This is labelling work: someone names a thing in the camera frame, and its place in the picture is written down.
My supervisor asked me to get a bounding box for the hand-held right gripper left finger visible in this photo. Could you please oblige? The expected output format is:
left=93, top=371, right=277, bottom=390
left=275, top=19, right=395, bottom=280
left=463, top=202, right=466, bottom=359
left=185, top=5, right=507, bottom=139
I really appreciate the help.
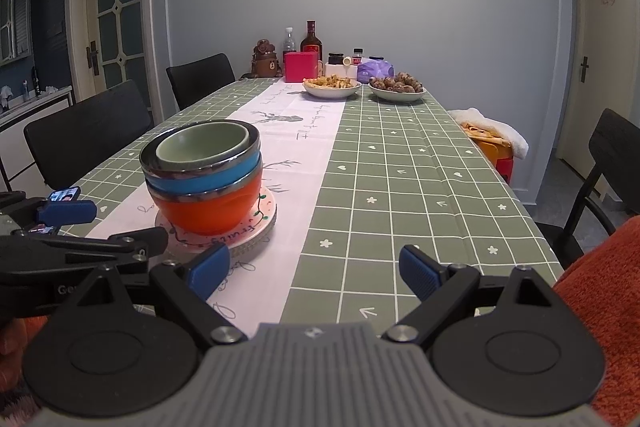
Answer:
left=75, top=242, right=249, bottom=347

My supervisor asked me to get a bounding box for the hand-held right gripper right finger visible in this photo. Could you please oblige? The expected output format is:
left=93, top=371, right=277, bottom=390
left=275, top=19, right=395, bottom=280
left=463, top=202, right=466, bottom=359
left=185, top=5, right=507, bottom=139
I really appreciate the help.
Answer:
left=381, top=244, right=556, bottom=344

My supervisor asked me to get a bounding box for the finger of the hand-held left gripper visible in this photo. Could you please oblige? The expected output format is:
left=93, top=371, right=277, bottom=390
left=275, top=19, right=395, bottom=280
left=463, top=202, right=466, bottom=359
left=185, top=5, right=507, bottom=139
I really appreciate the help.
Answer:
left=0, top=227, right=169, bottom=275
left=34, top=199, right=98, bottom=227

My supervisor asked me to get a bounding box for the orange steel-lined bowl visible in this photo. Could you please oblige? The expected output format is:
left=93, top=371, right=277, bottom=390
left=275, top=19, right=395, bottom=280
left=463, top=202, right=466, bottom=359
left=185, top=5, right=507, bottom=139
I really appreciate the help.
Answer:
left=146, top=167, right=264, bottom=236

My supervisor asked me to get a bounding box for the white painted plate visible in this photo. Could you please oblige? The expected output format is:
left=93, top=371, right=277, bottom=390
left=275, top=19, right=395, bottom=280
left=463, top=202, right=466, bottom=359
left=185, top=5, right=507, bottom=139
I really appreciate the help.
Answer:
left=155, top=184, right=277, bottom=250

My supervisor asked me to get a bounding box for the blue steel-lined bowl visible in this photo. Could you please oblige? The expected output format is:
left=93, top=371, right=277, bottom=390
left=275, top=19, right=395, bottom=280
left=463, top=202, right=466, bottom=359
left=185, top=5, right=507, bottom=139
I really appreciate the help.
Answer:
left=140, top=119, right=263, bottom=198

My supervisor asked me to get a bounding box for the green ceramic bowl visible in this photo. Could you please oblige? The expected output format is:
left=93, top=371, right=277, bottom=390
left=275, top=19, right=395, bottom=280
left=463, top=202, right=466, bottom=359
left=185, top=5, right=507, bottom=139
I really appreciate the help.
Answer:
left=156, top=123, right=250, bottom=172

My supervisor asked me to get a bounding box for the black smartphone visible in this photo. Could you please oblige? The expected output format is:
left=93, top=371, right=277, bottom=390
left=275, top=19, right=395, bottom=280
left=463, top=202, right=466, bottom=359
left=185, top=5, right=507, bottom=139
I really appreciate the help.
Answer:
left=47, top=187, right=81, bottom=204

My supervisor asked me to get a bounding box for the black padded chair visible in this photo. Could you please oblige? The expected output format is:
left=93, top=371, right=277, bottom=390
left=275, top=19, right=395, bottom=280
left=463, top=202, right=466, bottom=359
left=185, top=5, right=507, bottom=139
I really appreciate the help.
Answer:
left=23, top=79, right=153, bottom=190
left=166, top=53, right=237, bottom=112

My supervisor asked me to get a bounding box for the white cabinet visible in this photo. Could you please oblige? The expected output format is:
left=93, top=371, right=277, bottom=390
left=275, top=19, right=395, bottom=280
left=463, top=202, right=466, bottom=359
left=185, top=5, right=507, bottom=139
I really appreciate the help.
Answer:
left=0, top=86, right=75, bottom=192

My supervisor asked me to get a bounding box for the white towel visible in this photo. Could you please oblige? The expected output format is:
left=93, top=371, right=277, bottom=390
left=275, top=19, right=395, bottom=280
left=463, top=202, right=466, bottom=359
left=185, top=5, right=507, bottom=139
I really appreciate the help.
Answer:
left=447, top=108, right=529, bottom=160

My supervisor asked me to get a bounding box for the white shallow bowl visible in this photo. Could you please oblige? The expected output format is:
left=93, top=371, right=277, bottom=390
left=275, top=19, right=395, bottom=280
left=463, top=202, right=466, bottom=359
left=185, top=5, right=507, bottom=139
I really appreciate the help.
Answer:
left=368, top=84, right=427, bottom=104
left=302, top=79, right=362, bottom=100

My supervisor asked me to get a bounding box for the orange red fleece clothing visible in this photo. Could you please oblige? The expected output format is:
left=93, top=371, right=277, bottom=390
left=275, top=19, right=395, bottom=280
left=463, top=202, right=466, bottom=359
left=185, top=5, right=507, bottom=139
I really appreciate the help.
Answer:
left=0, top=214, right=640, bottom=427

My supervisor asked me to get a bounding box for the purple tissue pack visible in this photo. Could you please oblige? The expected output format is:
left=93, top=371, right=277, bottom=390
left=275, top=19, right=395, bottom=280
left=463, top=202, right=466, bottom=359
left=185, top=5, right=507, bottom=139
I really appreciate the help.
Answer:
left=357, top=58, right=396, bottom=84

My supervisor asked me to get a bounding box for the pile of fried strips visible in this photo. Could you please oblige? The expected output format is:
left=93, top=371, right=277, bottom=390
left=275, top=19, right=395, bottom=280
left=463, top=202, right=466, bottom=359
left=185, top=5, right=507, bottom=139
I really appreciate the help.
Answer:
left=306, top=75, right=357, bottom=90

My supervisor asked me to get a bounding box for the brown bear-shaped bottle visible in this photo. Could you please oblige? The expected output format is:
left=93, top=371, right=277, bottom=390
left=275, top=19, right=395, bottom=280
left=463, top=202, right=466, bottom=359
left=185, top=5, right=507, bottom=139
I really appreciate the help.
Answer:
left=240, top=39, right=279, bottom=80

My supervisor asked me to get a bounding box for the white rectangular box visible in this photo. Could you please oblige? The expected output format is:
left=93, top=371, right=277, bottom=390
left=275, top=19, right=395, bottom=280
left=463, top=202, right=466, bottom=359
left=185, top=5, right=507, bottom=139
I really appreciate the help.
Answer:
left=325, top=62, right=360, bottom=79

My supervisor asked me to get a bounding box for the pink box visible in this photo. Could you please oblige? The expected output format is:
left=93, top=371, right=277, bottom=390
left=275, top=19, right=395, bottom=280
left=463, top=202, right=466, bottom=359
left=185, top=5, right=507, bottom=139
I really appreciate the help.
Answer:
left=284, top=52, right=319, bottom=84

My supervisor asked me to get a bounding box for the black wooden chair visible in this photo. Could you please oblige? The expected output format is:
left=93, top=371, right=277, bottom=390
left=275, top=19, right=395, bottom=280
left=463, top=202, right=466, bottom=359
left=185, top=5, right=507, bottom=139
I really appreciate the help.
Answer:
left=532, top=108, right=640, bottom=270

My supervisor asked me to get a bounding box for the dark liquor bottle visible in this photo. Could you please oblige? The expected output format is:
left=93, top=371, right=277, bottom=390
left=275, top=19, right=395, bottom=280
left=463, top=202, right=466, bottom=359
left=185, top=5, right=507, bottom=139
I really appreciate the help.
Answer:
left=300, top=20, right=323, bottom=56

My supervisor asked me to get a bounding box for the cream door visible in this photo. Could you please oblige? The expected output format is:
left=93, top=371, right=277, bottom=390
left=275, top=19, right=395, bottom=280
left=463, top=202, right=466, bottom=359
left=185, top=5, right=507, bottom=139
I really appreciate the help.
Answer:
left=557, top=0, right=640, bottom=208

